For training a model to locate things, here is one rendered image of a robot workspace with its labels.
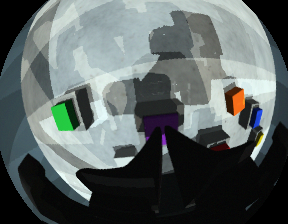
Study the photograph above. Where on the orange block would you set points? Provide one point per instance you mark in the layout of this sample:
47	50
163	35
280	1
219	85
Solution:
235	100

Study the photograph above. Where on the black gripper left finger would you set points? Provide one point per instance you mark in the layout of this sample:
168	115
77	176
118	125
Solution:
141	177

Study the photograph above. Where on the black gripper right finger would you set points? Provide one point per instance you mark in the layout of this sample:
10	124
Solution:
197	166

